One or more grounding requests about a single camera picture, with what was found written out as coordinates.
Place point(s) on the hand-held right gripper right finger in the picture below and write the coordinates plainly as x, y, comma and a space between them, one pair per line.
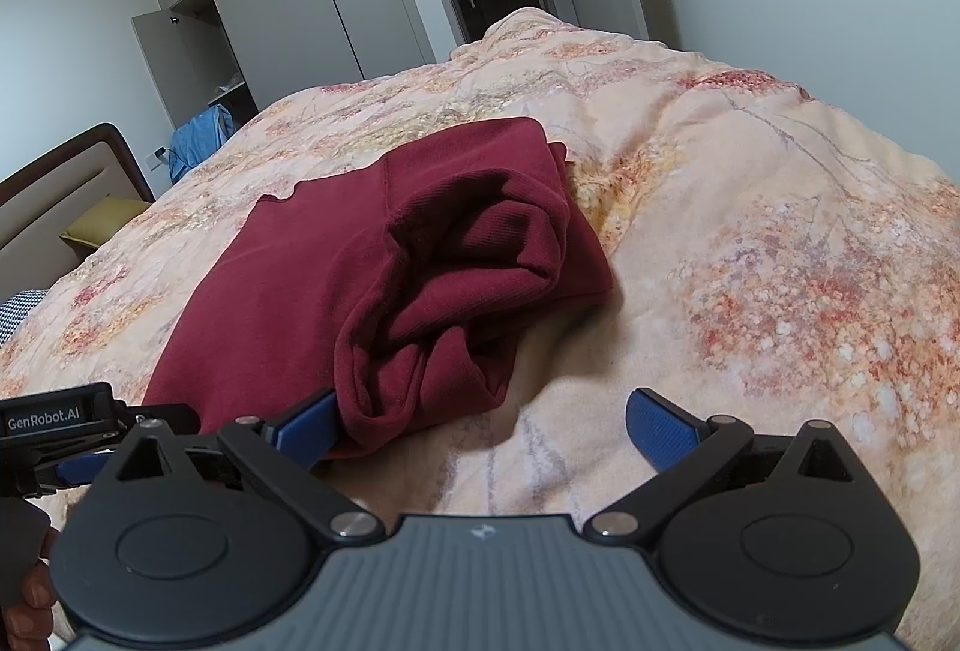
664, 426

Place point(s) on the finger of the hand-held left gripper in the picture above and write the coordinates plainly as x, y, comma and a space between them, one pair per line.
169, 418
84, 469

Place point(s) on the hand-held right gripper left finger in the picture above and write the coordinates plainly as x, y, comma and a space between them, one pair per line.
307, 430

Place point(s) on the dark red t-shirt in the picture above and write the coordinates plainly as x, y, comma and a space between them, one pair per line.
300, 291

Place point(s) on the person's left hand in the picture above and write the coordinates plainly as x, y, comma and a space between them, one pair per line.
30, 606

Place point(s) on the blue checked pillow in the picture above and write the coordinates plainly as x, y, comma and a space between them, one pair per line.
19, 315

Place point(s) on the yellow pillow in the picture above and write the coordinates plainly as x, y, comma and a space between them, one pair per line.
105, 222

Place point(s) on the floral peach blanket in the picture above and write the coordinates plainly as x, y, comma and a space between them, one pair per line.
750, 208

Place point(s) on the brown padded bed headboard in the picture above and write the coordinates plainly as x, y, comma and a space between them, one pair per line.
67, 186

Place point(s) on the blue cloth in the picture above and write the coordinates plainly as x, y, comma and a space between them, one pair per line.
202, 141

